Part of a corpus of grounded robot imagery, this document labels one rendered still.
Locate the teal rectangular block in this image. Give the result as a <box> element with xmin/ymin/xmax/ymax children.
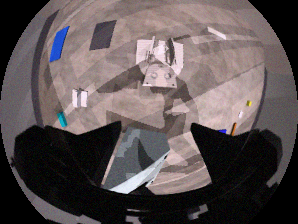
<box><xmin>57</xmin><ymin>112</ymin><xmax>68</xmax><ymax>127</ymax></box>

